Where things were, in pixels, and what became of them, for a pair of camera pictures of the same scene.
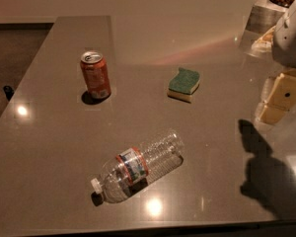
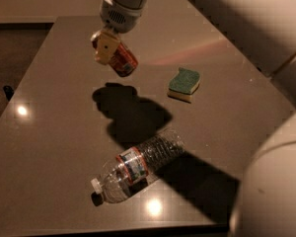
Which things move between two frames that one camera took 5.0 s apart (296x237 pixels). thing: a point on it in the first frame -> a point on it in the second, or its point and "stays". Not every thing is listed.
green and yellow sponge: [184, 84] stays
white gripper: [291, 39] -> [119, 18]
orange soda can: [95, 71] -> [124, 63]
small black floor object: [8, 92] stays
